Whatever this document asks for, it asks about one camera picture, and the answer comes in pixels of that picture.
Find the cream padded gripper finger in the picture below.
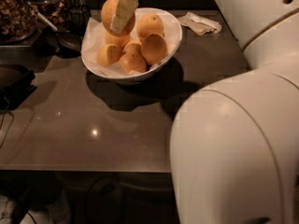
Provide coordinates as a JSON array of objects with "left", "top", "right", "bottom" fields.
[{"left": 110, "top": 0, "right": 138, "bottom": 35}]

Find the large top orange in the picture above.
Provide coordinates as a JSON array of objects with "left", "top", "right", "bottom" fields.
[{"left": 101, "top": 0, "right": 135, "bottom": 36}]

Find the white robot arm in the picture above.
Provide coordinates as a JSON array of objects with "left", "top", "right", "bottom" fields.
[{"left": 170, "top": 0, "right": 299, "bottom": 224}]

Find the back right orange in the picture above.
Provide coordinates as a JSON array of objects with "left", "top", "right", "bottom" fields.
[{"left": 136, "top": 13, "right": 164, "bottom": 40}]

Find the white paper bowl liner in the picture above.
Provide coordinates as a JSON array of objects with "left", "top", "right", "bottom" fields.
[{"left": 81, "top": 10, "right": 181, "bottom": 78}]

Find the small middle orange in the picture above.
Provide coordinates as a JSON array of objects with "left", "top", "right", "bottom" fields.
[{"left": 123, "top": 40, "right": 141, "bottom": 53}]

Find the right front orange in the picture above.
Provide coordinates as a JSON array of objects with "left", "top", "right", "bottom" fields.
[{"left": 141, "top": 33, "right": 168, "bottom": 66}]

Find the left front orange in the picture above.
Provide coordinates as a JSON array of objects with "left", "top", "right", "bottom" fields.
[{"left": 96, "top": 44, "right": 122, "bottom": 67}]

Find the front middle orange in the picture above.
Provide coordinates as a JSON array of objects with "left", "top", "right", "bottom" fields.
[{"left": 119, "top": 52, "right": 147, "bottom": 74}]

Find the white ceramic bowl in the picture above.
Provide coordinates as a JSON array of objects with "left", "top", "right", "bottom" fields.
[{"left": 80, "top": 7, "right": 183, "bottom": 86}]

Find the folded paper napkin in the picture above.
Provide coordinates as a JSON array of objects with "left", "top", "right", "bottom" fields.
[{"left": 178, "top": 12, "right": 222, "bottom": 35}]

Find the steel tray stand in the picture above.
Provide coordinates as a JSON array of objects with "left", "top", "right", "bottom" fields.
[{"left": 0, "top": 28, "right": 58, "bottom": 72}]

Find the glass jar of dried snacks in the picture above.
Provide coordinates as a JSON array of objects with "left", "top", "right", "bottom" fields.
[{"left": 0, "top": 0, "right": 36, "bottom": 45}]

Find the black device on left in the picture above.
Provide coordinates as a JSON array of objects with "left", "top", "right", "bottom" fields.
[{"left": 0, "top": 64, "right": 36, "bottom": 110}]

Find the black wire cup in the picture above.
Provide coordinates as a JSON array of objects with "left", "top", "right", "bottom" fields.
[{"left": 69, "top": 5, "right": 91, "bottom": 36}]

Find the black cable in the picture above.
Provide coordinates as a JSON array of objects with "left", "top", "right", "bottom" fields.
[{"left": 0, "top": 98, "right": 16, "bottom": 151}]

